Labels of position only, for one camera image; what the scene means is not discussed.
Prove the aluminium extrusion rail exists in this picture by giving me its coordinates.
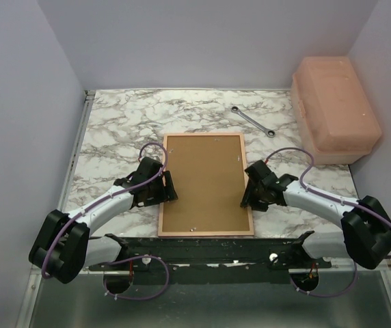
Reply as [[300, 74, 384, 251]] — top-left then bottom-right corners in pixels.
[[28, 253, 41, 275]]

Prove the silver ratchet wrench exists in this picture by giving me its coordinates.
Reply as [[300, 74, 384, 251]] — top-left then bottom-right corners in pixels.
[[231, 106, 275, 138]]

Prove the translucent orange plastic box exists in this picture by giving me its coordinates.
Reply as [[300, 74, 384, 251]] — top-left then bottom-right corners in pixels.
[[291, 57, 381, 165]]

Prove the brown backing board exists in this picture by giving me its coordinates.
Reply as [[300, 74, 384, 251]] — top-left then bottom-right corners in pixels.
[[161, 135, 252, 233]]

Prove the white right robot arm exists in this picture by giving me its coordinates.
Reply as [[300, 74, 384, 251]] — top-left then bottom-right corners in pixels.
[[241, 161, 391, 269]]

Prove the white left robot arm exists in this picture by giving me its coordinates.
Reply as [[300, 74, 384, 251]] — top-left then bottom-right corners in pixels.
[[29, 157, 178, 284]]

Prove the pink photo frame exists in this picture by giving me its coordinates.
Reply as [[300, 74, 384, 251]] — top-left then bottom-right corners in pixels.
[[157, 132, 255, 238]]

